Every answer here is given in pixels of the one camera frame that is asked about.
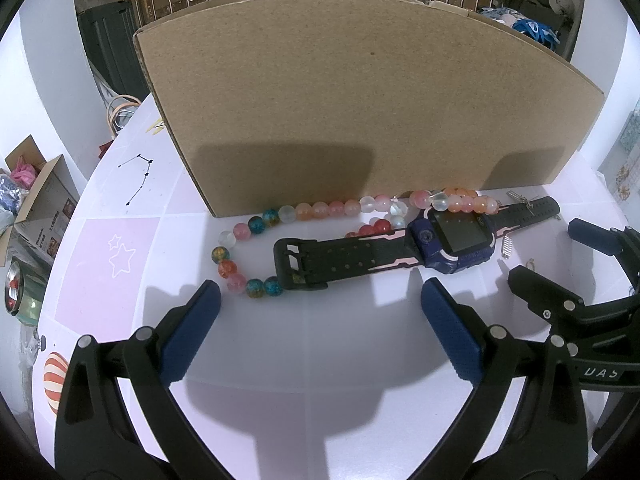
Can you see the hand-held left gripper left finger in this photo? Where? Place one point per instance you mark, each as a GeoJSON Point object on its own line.
{"type": "Point", "coordinates": [192, 330]}

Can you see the green round tin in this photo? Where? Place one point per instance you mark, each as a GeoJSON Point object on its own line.
{"type": "Point", "coordinates": [22, 295]}

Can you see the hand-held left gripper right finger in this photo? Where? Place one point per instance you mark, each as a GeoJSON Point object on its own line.
{"type": "Point", "coordinates": [450, 330]}

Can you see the blue plastic bag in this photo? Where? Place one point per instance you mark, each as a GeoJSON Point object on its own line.
{"type": "Point", "coordinates": [535, 32]}

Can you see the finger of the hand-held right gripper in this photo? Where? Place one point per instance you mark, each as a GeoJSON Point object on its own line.
{"type": "Point", "coordinates": [535, 290]}
{"type": "Point", "coordinates": [595, 237]}

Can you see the large brown cardboard box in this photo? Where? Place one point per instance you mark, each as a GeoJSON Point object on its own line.
{"type": "Point", "coordinates": [350, 100]}

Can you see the pink crumpled cloth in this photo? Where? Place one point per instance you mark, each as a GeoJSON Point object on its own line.
{"type": "Point", "coordinates": [25, 172]}

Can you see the open printed cardboard box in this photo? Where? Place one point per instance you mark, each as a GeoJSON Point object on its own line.
{"type": "Point", "coordinates": [45, 210]}

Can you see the small yellow object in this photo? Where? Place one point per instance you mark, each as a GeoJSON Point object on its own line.
{"type": "Point", "coordinates": [157, 128]}

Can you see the white floral board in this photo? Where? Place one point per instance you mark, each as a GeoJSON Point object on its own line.
{"type": "Point", "coordinates": [622, 185]}

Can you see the teal floral curtain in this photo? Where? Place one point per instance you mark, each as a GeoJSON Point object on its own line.
{"type": "Point", "coordinates": [632, 125]}

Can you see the dark grey cabinet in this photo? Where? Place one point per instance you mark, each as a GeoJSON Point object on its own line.
{"type": "Point", "coordinates": [105, 45]}

